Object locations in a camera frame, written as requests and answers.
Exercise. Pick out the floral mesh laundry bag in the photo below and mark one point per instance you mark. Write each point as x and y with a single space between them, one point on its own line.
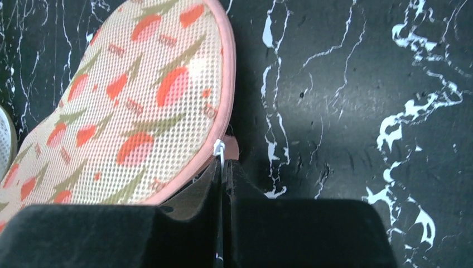
153 92

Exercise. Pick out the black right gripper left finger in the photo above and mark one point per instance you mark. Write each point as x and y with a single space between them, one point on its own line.
181 232

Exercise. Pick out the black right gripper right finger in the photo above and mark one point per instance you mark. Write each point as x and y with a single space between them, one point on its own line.
263 232

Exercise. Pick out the beige round mesh laundry bag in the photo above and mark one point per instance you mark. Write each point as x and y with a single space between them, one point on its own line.
8 142

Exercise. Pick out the white zipper pull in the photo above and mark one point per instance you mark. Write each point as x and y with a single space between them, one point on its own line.
219 152

